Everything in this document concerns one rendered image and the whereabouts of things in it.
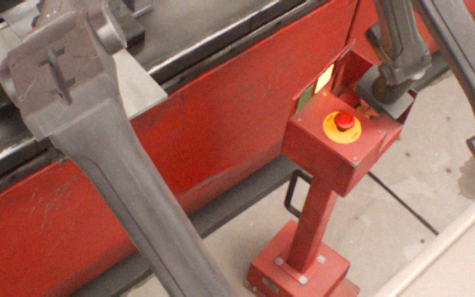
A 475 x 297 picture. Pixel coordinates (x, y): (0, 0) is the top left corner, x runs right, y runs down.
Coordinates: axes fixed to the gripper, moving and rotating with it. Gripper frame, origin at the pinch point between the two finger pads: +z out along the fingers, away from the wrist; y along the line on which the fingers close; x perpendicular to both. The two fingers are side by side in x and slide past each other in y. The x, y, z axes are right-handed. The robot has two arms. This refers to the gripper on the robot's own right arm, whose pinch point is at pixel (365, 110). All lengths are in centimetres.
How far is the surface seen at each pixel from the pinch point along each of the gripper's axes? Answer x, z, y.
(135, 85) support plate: 41, -21, 29
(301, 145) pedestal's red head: 15.5, 0.8, 4.3
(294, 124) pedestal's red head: 15.3, -2.9, 7.9
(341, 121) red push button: 11.0, -8.0, 1.9
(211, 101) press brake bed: 15.8, 12.5, 24.0
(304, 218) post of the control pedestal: 8.9, 35.0, -7.2
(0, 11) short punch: 47, -18, 53
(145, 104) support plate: 43, -22, 25
